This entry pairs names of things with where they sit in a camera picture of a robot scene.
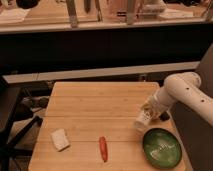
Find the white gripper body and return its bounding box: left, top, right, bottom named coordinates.
left=142, top=95, right=170, bottom=119

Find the white sponge block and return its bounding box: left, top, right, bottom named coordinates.
left=51, top=129, right=70, bottom=151

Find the green ceramic bowl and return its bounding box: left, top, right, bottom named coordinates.
left=142, top=128, right=182, bottom=169

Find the black chair base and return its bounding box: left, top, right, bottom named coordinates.
left=0, top=75, right=44, bottom=171

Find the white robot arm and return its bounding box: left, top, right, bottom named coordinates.
left=140, top=72, right=213, bottom=126

